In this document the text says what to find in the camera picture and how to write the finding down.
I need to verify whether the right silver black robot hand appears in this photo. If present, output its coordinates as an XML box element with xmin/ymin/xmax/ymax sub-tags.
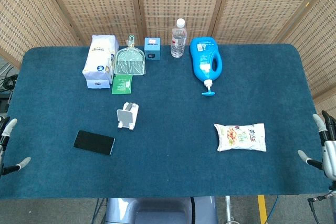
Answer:
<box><xmin>298</xmin><ymin>110</ymin><xmax>336</xmax><ymax>180</ymax></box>

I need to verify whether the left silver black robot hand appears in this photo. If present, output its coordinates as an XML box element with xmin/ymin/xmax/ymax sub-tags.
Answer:
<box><xmin>0</xmin><ymin>116</ymin><xmax>32</xmax><ymax>177</ymax></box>

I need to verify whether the black smartphone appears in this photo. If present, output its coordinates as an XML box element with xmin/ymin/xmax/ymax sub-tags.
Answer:
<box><xmin>73</xmin><ymin>130</ymin><xmax>116</xmax><ymax>156</ymax></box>

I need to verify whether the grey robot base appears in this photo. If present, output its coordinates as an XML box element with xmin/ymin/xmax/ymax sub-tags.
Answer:
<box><xmin>104</xmin><ymin>196</ymin><xmax>218</xmax><ymax>224</ymax></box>

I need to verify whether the white folding phone stand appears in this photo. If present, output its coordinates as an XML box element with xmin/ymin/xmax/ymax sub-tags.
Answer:
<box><xmin>116</xmin><ymin>101</ymin><xmax>140</xmax><ymax>131</ymax></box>

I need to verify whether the white snack bag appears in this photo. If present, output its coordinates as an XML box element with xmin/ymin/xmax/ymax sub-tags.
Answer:
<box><xmin>213</xmin><ymin>123</ymin><xmax>267</xmax><ymax>153</ymax></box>

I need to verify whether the white cardboard box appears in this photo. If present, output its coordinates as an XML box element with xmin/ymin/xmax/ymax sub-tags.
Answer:
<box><xmin>86</xmin><ymin>78</ymin><xmax>111</xmax><ymax>89</ymax></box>

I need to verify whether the metal pole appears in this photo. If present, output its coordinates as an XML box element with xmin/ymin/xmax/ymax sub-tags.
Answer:
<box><xmin>225</xmin><ymin>196</ymin><xmax>234</xmax><ymax>224</ymax></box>

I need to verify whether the white printed bag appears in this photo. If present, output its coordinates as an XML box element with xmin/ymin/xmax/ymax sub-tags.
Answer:
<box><xmin>82</xmin><ymin>35</ymin><xmax>120</xmax><ymax>81</ymax></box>

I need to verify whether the green flat packet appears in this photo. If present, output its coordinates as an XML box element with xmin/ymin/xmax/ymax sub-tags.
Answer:
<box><xmin>111</xmin><ymin>74</ymin><xmax>133</xmax><ymax>95</ymax></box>

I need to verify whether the green dustpan brush set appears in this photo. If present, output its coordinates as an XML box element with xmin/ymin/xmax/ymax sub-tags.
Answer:
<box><xmin>113</xmin><ymin>35</ymin><xmax>147</xmax><ymax>76</ymax></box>

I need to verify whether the blue pump detergent bottle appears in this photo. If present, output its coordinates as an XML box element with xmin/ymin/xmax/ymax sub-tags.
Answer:
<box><xmin>190</xmin><ymin>37</ymin><xmax>223</xmax><ymax>96</ymax></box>

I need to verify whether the blue table mat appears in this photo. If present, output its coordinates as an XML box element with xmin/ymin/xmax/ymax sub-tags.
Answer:
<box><xmin>0</xmin><ymin>43</ymin><xmax>330</xmax><ymax>200</ymax></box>

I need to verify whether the blue speaker box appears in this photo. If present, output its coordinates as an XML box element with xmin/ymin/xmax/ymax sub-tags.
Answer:
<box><xmin>144</xmin><ymin>37</ymin><xmax>161</xmax><ymax>61</ymax></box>

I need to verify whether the clear plastic water bottle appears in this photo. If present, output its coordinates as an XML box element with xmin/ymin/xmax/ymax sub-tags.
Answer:
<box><xmin>170</xmin><ymin>18</ymin><xmax>187</xmax><ymax>58</ymax></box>

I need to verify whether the wooden woven folding screen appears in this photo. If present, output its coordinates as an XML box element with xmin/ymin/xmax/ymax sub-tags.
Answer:
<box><xmin>0</xmin><ymin>0</ymin><xmax>336</xmax><ymax>112</ymax></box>

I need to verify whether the black cable bundle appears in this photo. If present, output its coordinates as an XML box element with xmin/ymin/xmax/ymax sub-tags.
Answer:
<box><xmin>0</xmin><ymin>73</ymin><xmax>18</xmax><ymax>91</ymax></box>

